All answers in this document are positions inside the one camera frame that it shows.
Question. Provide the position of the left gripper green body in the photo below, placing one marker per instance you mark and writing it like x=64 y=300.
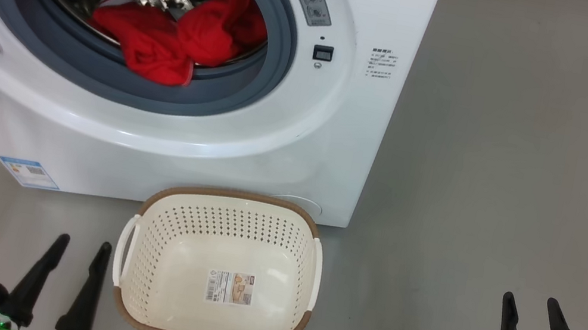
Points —
x=7 y=325

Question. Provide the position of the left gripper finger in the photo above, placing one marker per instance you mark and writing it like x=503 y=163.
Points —
x=34 y=282
x=84 y=309

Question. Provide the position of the red and white garment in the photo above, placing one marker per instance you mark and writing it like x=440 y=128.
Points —
x=157 y=50

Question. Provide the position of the cream perforated laundry basket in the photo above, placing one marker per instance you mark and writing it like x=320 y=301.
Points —
x=166 y=239

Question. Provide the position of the printed product label sticker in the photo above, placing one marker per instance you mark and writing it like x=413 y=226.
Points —
x=229 y=288

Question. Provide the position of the white front-load washing machine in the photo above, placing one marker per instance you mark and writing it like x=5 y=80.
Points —
x=330 y=165

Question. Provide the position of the blue energy label sticker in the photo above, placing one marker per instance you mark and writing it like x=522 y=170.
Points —
x=29 y=173

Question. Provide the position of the round white filter cover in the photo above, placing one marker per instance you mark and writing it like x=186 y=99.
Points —
x=310 y=207

